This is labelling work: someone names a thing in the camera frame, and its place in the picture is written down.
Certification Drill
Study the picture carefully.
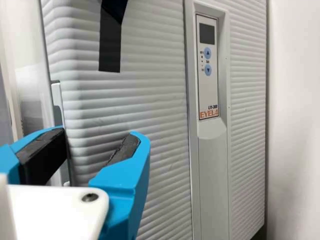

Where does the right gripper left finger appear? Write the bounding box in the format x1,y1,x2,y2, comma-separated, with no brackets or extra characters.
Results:
0,125,69,188

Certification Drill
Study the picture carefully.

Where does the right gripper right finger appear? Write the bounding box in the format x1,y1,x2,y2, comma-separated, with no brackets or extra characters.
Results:
88,130,152,240

